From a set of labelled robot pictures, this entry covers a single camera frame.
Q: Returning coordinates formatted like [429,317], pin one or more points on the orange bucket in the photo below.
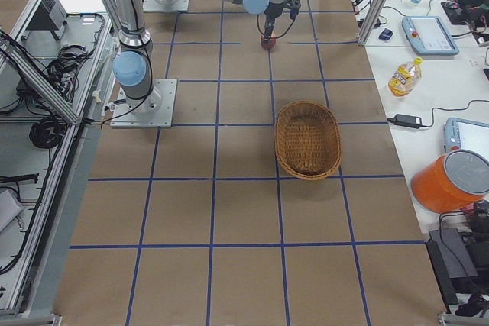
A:
[454,180]

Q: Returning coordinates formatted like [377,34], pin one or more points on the yellow drink bottle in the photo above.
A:
[405,78]

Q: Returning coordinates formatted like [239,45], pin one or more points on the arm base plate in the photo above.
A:
[165,6]
[155,111]

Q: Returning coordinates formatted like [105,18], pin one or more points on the red yellow apple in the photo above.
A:
[268,43]

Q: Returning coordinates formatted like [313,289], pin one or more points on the teach pendant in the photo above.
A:
[467,135]
[428,36]

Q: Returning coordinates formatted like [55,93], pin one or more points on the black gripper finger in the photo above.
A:
[269,28]

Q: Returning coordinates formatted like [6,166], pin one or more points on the black computer mouse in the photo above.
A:
[385,35]

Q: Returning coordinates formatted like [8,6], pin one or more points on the wicker basket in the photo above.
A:
[307,140]

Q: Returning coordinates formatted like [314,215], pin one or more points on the right teach pendant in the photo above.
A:
[467,135]

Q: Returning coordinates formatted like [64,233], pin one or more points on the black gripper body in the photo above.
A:
[273,11]

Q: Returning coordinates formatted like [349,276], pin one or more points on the black power adapter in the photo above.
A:
[409,121]

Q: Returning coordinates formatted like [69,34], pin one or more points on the left teach pendant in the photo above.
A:
[428,36]

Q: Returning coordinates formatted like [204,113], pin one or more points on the grey control box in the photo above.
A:
[51,16]

